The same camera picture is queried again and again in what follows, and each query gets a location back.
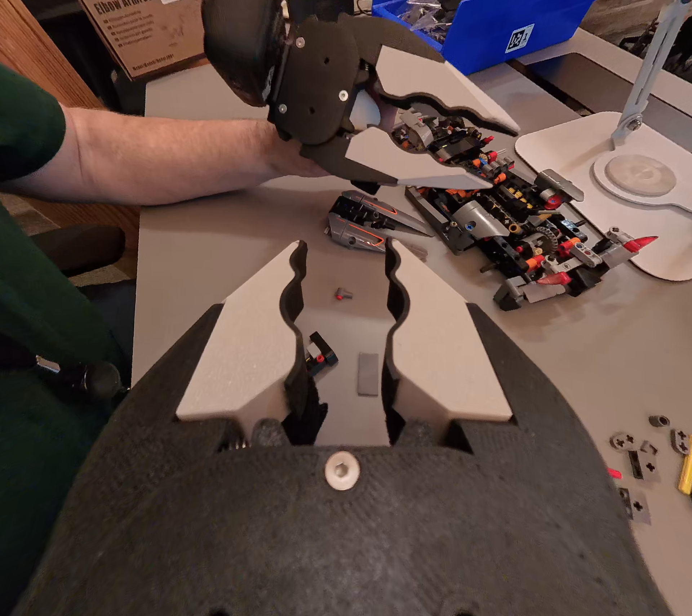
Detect scattered loose lego pieces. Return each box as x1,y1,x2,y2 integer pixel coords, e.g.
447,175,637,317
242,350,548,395
605,413,692,526

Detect dark grey lego tile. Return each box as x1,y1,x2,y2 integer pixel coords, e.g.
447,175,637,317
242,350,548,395
357,352,381,397

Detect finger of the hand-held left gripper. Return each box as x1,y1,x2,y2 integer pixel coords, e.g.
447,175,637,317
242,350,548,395
345,126,495,191
374,45,521,137

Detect blue plastic parts bin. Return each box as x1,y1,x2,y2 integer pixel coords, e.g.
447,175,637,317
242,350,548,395
372,0,617,76

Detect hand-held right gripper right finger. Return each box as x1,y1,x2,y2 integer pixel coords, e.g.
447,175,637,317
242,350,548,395
382,239,513,433

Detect clear plastic parts bags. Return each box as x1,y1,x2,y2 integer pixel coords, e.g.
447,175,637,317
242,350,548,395
400,0,461,42

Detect white book stand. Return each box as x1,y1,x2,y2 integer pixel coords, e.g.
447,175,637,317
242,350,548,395
514,0,692,283

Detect person's left forearm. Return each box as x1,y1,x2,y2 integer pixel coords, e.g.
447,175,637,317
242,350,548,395
0,105,274,207

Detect black equipment case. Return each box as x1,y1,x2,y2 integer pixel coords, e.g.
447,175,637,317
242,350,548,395
285,0,355,26

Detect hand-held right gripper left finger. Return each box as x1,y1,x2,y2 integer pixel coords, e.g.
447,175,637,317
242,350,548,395
176,240,308,429

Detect brown cardboard box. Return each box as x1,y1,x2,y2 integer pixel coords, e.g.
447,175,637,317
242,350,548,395
52,0,255,82

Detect person's left hand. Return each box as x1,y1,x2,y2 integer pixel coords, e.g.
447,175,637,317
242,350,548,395
264,131,331,179

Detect black lego subassembly red pins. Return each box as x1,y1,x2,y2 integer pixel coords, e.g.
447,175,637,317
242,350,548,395
304,331,340,377

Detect partly built lego car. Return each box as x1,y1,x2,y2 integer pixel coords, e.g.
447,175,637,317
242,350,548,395
389,105,659,312

